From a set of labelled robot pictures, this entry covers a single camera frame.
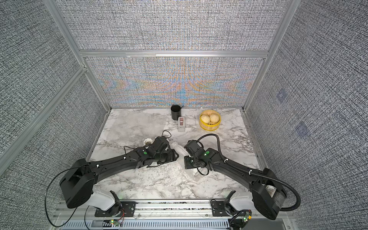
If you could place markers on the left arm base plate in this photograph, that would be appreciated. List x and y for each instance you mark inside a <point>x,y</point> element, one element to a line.
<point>124,208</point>

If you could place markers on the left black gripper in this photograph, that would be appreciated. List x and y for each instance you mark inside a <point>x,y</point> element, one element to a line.
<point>172,155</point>

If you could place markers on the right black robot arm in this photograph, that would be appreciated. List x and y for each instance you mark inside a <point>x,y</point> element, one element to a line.
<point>268,192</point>

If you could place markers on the tall white ribbed vase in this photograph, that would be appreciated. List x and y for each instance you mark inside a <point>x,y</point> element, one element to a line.
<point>181,151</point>

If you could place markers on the right bun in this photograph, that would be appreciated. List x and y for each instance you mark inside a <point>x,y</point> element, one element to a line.
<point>214,118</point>

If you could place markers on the clear bubble wrap sheet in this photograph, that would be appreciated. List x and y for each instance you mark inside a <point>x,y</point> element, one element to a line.
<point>193,173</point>

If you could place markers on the aluminium front rail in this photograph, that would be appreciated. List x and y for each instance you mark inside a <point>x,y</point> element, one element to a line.
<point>150,214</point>

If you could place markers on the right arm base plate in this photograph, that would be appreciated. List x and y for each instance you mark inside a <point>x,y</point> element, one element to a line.
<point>222,209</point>

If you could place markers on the small white ribbed vase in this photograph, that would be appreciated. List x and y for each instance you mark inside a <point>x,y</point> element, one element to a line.
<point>148,141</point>

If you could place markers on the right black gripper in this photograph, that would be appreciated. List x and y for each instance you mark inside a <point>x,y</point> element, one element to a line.
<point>187,166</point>

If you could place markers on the yellow steamer basket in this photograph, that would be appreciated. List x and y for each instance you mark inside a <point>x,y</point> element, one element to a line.
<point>210,126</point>

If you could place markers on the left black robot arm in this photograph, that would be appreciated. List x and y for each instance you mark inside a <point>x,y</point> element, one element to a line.
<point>78,182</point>

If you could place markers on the bun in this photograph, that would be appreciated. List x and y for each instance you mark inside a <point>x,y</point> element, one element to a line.
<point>214,118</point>
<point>205,119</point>

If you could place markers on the left bun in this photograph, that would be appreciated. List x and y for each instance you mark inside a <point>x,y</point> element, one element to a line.
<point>205,119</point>

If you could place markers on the black cup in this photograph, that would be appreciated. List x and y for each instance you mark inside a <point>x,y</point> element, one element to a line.
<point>176,112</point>

